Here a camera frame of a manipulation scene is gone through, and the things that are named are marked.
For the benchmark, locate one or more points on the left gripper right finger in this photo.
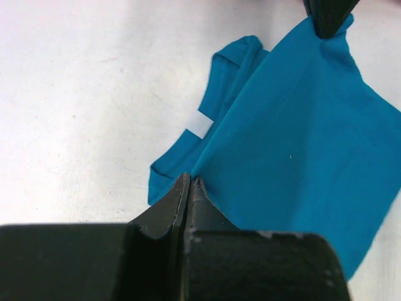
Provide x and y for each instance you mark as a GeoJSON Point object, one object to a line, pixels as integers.
{"type": "Point", "coordinates": [222, 262]}

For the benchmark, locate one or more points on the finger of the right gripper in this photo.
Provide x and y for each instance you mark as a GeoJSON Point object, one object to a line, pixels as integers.
{"type": "Point", "coordinates": [317, 9]}
{"type": "Point", "coordinates": [336, 13]}

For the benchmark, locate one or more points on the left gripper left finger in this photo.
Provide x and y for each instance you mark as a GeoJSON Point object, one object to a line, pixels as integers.
{"type": "Point", "coordinates": [138, 260]}

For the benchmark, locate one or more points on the teal blue t shirt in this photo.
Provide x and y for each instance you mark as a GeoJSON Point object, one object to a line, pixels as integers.
{"type": "Point", "coordinates": [292, 139]}

